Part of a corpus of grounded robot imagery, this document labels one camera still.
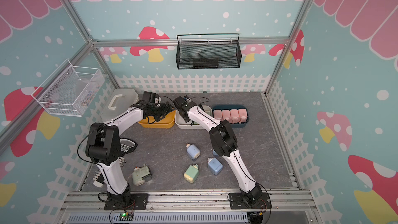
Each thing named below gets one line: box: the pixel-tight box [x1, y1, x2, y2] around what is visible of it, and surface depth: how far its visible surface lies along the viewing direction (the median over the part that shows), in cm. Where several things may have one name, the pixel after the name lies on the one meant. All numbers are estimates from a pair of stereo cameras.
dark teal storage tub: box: [211, 104, 250, 129], surface depth 102 cm
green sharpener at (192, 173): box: [183, 163, 199, 184], surface depth 78 cm
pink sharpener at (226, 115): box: [221, 109, 233, 124], surface depth 102 cm
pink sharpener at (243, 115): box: [237, 108, 248, 123], surface depth 101 cm
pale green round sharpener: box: [132, 163, 153, 186], surface depth 79 cm
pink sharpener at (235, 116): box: [230, 108, 241, 124], surface depth 102 cm
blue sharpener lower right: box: [207, 157, 223, 176], surface depth 81 cm
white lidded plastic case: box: [100, 88, 139, 124], surface depth 103 cm
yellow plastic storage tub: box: [137, 109, 177, 129], surface depth 99 cm
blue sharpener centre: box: [186, 143, 201, 160], surface depth 86 cm
